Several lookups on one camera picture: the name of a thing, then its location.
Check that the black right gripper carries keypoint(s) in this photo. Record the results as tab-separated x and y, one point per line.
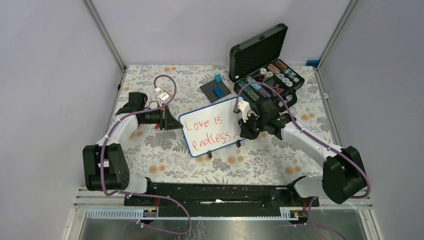
246	132

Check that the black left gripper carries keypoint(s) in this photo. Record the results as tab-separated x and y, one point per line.
167	121

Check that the blue framed whiteboard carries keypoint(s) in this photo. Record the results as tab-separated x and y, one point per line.
211	127

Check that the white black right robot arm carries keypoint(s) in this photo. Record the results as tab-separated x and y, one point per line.
343	175

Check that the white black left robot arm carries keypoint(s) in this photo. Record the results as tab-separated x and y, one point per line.
104	163

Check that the floral tablecloth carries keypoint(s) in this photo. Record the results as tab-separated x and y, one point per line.
163	155

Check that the blue lego brick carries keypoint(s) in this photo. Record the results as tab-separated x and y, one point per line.
219	92

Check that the grey lego baseplate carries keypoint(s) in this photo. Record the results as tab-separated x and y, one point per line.
207	90

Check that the black poker chip case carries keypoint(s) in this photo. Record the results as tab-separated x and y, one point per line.
258	73

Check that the light blue lego cube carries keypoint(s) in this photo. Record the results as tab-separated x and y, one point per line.
218	78

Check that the blue clamp behind table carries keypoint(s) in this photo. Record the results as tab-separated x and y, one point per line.
312	63

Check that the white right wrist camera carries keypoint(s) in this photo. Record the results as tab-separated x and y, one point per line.
244	108

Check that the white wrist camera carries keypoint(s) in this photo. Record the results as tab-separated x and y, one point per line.
244	108
163	96

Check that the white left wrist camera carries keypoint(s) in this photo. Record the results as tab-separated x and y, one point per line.
163	96

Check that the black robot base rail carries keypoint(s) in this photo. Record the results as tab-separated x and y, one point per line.
220	200

